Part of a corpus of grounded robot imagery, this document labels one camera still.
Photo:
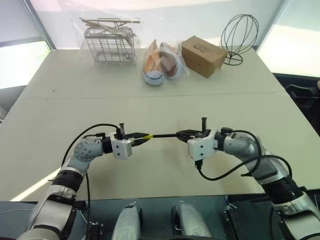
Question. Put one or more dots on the orange white canvas sneaker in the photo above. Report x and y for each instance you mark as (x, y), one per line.
(153, 67)

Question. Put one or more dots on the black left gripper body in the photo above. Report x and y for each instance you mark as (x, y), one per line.
(119, 135)

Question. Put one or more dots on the brown cardboard box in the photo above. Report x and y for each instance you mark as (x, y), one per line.
(202, 56)

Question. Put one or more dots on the thin black marker pen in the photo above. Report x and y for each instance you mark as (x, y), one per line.
(165, 135)

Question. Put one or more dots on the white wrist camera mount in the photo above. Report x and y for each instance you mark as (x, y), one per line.
(201, 148)
(121, 148)

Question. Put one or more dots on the marker cap with yellow band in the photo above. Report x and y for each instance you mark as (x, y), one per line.
(148, 136)

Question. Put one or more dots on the black box under table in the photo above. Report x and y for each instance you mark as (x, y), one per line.
(247, 217)

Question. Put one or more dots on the bagged brown white sneaker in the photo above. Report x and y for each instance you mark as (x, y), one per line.
(171, 62)

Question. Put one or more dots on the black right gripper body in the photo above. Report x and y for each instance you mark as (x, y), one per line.
(203, 133)

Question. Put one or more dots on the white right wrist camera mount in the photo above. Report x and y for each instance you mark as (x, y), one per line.
(201, 148)

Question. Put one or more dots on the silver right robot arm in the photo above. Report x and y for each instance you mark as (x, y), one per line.
(265, 170)

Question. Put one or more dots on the silver rounded robot leg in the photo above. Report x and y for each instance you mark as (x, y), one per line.
(191, 220)
(126, 222)

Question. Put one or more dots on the black chair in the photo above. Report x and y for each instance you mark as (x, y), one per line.
(302, 100)

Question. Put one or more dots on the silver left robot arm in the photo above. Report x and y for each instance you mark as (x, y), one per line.
(85, 150)

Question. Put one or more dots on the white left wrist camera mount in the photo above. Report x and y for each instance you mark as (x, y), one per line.
(121, 148)

